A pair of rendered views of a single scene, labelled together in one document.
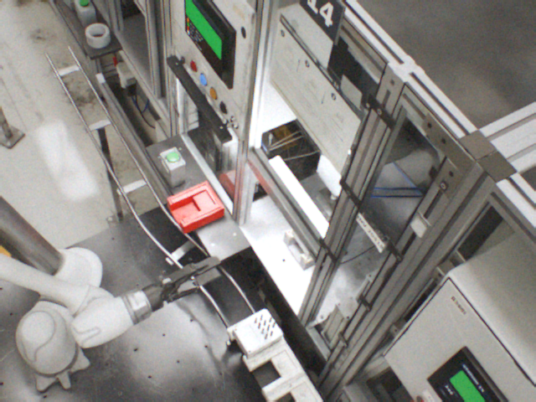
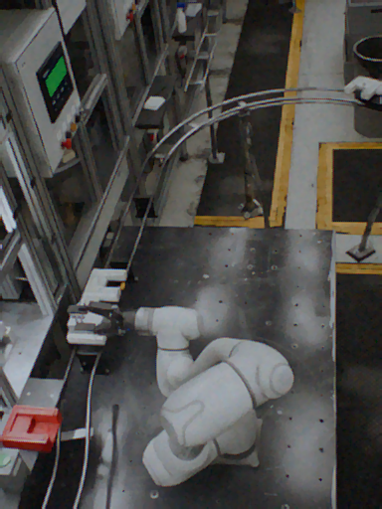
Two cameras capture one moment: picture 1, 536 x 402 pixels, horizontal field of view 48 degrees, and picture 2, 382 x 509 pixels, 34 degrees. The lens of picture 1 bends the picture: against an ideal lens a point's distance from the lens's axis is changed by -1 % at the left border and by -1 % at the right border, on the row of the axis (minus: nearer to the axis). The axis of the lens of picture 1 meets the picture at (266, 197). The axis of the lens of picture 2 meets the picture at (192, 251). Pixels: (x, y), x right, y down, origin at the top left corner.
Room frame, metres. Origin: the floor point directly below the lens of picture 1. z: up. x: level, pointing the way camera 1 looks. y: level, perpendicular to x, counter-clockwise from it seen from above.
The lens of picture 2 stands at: (1.24, 1.54, 2.66)
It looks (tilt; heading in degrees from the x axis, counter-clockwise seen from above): 42 degrees down; 235
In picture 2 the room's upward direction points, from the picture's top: 9 degrees counter-clockwise
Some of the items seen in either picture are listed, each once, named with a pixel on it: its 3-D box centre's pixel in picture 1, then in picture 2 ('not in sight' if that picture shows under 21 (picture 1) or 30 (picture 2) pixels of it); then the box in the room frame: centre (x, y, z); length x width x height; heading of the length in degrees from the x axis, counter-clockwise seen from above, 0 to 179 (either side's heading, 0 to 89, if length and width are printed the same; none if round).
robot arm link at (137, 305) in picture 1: (136, 305); (146, 321); (0.60, 0.30, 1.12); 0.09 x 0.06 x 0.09; 39
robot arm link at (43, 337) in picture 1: (45, 336); (229, 417); (0.55, 0.61, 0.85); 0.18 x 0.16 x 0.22; 172
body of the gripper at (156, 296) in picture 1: (161, 293); (124, 320); (0.65, 0.25, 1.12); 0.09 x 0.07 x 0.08; 129
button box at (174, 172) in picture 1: (175, 167); (8, 470); (1.18, 0.33, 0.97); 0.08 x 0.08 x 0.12; 39
